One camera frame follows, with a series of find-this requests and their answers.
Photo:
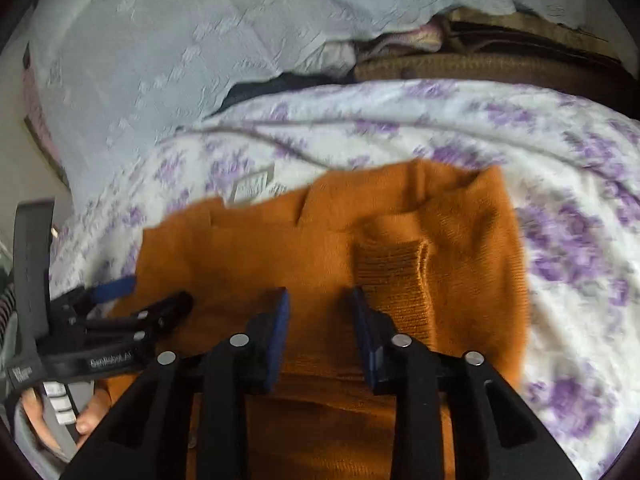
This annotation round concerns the dark brown folded blanket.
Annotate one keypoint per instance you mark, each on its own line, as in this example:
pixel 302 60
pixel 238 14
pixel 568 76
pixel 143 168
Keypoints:
pixel 500 35

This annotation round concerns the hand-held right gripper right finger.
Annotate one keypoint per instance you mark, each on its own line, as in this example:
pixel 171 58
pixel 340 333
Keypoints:
pixel 365 340

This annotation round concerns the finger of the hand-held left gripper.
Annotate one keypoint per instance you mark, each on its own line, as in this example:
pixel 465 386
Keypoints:
pixel 160 310
pixel 115 289

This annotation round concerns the pale patterned cloth bundle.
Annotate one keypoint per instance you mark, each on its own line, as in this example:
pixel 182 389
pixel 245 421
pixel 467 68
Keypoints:
pixel 400 40

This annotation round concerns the black cloth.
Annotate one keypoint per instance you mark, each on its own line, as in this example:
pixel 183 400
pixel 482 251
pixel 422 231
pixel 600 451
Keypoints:
pixel 280 85

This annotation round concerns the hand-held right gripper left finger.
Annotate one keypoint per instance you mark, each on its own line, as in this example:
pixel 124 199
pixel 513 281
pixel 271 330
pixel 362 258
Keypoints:
pixel 277 335

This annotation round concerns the black and white striped sweater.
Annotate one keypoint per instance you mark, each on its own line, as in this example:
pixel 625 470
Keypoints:
pixel 5 310

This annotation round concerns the white lace cloth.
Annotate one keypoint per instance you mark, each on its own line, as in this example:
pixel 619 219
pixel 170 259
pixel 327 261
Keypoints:
pixel 150 60

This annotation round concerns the orange knitted cat cardigan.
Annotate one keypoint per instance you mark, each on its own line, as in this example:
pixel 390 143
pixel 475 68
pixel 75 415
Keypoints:
pixel 320 240

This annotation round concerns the purple floral bedsheet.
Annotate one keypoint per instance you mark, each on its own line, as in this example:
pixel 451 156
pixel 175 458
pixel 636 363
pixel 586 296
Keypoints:
pixel 575 210

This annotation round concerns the person's left hand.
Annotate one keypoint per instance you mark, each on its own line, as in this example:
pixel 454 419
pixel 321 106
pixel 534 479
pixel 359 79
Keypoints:
pixel 92 412

